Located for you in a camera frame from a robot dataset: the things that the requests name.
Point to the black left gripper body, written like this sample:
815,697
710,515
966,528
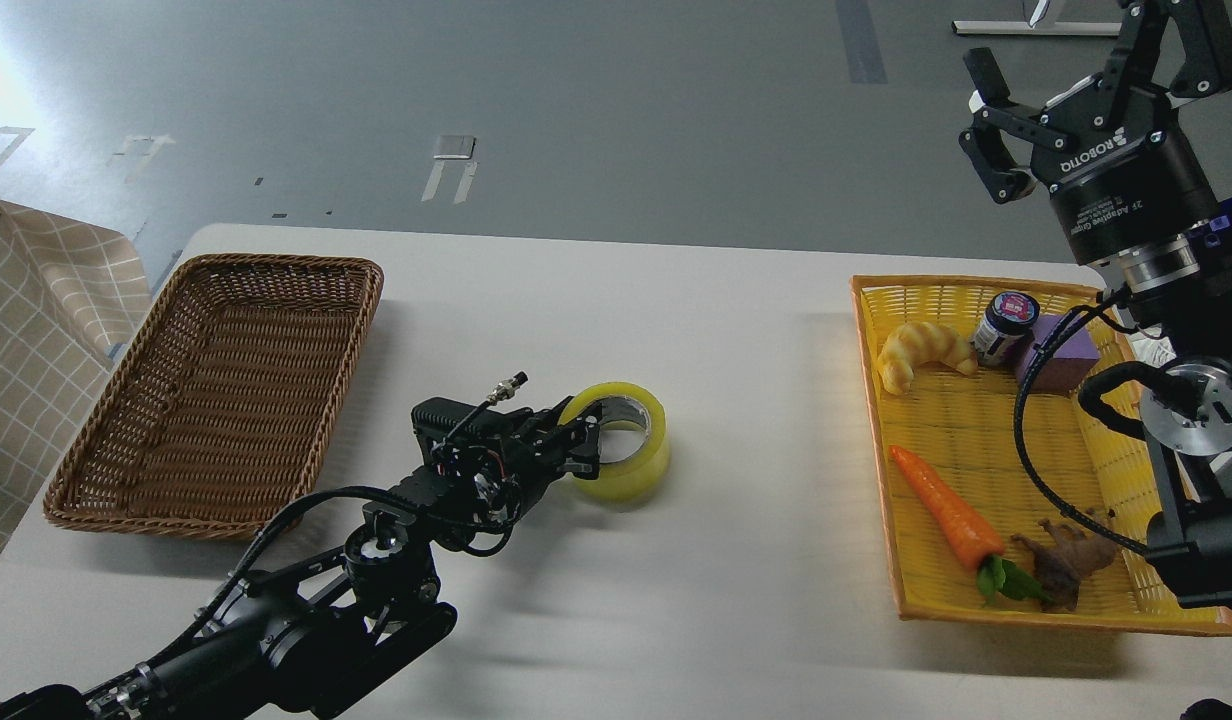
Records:
503,456

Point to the beige checkered cloth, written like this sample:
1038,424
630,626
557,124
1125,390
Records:
71,293

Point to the brown wicker basket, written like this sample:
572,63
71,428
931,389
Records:
222,408

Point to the white stand base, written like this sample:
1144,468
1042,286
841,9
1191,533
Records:
1021,28

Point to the orange toy carrot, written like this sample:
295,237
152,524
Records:
974,541

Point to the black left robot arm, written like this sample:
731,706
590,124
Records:
321,634

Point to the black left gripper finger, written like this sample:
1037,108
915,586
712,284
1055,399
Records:
575,413
582,464

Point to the yellow plastic basket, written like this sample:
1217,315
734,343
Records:
963,427

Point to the small dark jar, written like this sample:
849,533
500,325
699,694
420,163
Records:
1006,319

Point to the yellow tape roll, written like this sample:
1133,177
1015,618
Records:
633,440

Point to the purple foam block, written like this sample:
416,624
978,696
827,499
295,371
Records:
1067,367

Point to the brown toy animal figure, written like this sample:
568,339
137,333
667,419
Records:
1061,567

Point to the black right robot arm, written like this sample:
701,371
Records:
1181,410

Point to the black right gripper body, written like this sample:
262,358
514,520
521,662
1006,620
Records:
1127,181

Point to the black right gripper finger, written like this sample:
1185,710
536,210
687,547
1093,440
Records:
1204,30
998,116

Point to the yellow toy croissant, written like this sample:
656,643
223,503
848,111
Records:
915,344

